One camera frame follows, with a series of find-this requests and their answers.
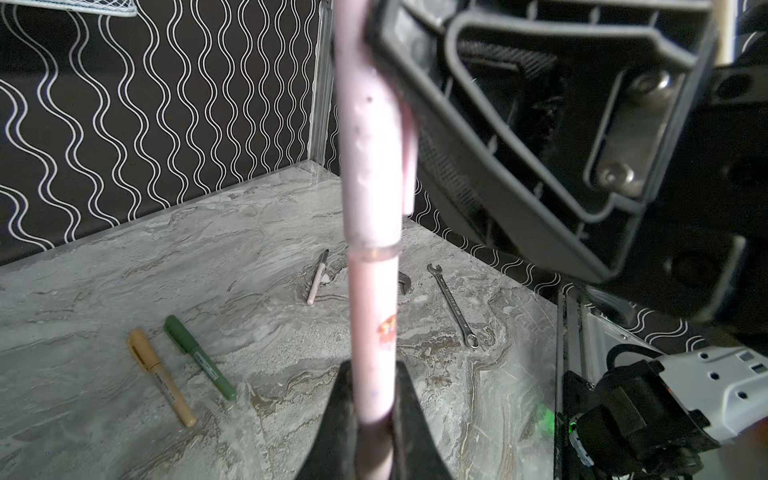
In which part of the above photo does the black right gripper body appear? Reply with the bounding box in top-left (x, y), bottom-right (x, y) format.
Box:
top-left (623, 26), bottom-right (767, 336)

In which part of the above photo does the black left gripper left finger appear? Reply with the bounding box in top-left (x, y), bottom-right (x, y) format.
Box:
top-left (295, 360), bottom-right (358, 479)

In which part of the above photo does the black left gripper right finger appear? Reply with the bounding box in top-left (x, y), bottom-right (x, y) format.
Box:
top-left (390, 361), bottom-right (452, 480)

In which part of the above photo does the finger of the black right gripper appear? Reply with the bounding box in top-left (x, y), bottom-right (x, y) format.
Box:
top-left (365, 1), bottom-right (717, 284)

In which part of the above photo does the pink pen cap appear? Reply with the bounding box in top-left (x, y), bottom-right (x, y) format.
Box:
top-left (333, 1), bottom-right (418, 251)

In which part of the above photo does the green pen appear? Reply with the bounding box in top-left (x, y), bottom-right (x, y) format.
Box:
top-left (163, 315), bottom-right (237, 401)

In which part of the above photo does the tan pen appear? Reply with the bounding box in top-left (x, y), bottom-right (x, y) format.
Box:
top-left (127, 328), bottom-right (197, 428)

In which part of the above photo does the pink pen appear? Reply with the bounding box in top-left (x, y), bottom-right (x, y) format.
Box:
top-left (347, 246), bottom-right (399, 479)
top-left (306, 249), bottom-right (329, 305)

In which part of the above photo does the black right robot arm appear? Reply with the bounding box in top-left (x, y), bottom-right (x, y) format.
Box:
top-left (364, 1), bottom-right (767, 479)

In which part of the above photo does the small steel spanner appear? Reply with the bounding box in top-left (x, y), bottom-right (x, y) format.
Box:
top-left (427, 264), bottom-right (480, 349)

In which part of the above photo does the white wire mesh basket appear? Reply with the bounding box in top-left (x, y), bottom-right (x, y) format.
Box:
top-left (1, 0), bottom-right (138, 18)

